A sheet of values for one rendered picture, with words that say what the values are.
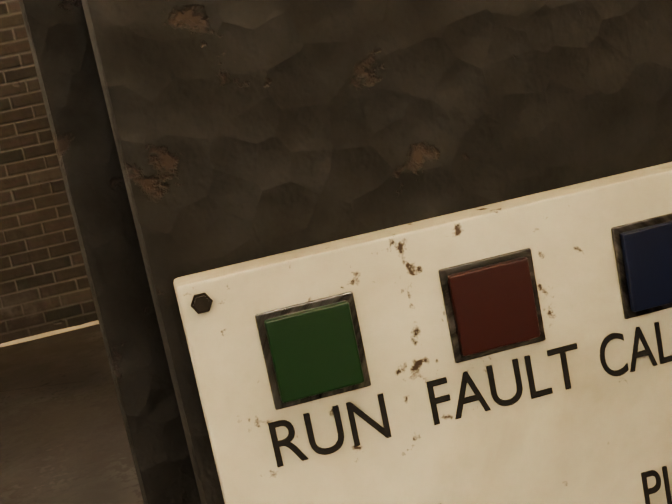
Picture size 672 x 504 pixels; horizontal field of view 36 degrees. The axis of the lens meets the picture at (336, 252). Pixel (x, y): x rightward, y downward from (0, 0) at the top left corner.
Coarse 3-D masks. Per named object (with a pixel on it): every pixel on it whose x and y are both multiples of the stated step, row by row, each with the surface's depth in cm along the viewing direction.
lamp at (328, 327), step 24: (312, 312) 43; (336, 312) 43; (288, 336) 43; (312, 336) 43; (336, 336) 44; (288, 360) 43; (312, 360) 44; (336, 360) 44; (288, 384) 43; (312, 384) 44; (336, 384) 44
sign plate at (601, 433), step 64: (576, 192) 45; (640, 192) 46; (320, 256) 43; (384, 256) 44; (448, 256) 45; (512, 256) 45; (576, 256) 46; (192, 320) 43; (256, 320) 43; (384, 320) 44; (448, 320) 45; (576, 320) 46; (640, 320) 47; (256, 384) 44; (384, 384) 45; (448, 384) 45; (512, 384) 46; (576, 384) 47; (640, 384) 47; (256, 448) 44; (320, 448) 45; (384, 448) 45; (448, 448) 46; (512, 448) 46; (576, 448) 47; (640, 448) 48
